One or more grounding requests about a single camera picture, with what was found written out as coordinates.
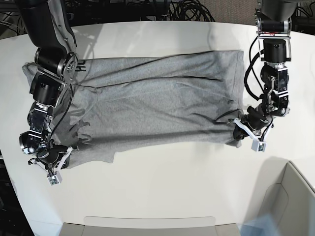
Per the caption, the grey T-shirt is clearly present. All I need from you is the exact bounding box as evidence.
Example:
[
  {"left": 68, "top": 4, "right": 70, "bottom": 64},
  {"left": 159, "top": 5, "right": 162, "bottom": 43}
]
[{"left": 21, "top": 50, "right": 245, "bottom": 170}]

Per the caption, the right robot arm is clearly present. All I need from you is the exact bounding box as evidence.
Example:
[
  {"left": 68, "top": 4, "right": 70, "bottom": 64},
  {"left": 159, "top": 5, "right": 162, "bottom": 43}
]
[{"left": 15, "top": 0, "right": 78, "bottom": 178}]

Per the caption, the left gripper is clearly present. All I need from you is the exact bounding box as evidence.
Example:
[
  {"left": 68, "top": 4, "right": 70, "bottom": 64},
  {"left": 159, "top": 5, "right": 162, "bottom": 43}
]
[{"left": 228, "top": 106, "right": 273, "bottom": 141}]

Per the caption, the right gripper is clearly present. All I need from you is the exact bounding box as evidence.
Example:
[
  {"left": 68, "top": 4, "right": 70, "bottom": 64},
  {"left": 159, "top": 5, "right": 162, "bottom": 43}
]
[{"left": 28, "top": 145, "right": 73, "bottom": 176}]

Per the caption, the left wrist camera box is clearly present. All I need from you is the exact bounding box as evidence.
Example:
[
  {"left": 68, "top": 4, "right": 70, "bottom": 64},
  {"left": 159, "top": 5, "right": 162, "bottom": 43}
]
[{"left": 252, "top": 140, "right": 267, "bottom": 152}]

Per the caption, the blue cloth in corner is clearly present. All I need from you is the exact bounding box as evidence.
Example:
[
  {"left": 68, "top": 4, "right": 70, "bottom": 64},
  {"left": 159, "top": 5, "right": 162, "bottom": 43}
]
[{"left": 239, "top": 214, "right": 278, "bottom": 236}]

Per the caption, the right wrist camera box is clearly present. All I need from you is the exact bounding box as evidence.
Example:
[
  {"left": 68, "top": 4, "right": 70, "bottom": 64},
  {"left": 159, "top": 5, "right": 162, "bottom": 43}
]
[{"left": 47, "top": 172, "right": 62, "bottom": 186}]

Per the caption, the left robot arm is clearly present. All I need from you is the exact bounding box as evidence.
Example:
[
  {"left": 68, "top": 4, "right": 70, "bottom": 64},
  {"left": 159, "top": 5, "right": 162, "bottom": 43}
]
[{"left": 233, "top": 0, "right": 297, "bottom": 143}]

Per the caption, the grey bin right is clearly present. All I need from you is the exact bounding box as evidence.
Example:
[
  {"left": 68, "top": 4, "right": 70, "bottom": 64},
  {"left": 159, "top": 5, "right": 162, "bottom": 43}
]
[{"left": 259, "top": 162, "right": 315, "bottom": 236}]

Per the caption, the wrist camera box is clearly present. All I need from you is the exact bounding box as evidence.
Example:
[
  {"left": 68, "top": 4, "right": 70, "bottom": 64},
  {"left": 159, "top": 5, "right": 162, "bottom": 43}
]
[
  {"left": 252, "top": 140, "right": 267, "bottom": 152},
  {"left": 47, "top": 172, "right": 62, "bottom": 186}
]

